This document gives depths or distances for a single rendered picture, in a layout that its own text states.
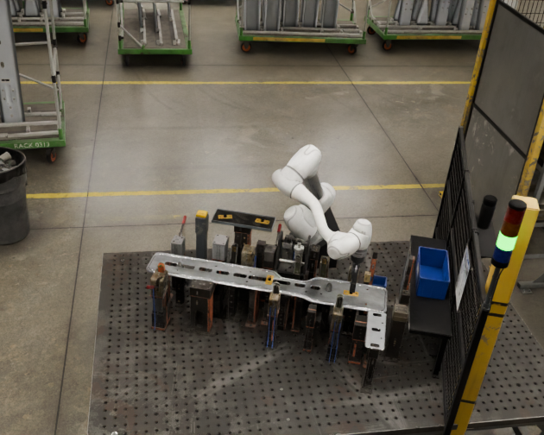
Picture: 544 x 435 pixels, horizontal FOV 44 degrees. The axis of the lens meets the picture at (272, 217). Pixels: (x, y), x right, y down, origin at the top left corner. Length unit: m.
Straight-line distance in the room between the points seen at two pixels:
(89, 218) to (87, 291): 1.03
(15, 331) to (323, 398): 2.43
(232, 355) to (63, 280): 2.10
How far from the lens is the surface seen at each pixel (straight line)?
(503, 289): 3.09
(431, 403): 3.71
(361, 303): 3.73
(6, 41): 7.08
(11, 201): 5.76
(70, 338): 4.98
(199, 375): 3.67
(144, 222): 6.09
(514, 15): 5.88
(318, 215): 3.57
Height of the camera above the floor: 3.36
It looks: 33 degrees down
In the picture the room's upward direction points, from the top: 4 degrees clockwise
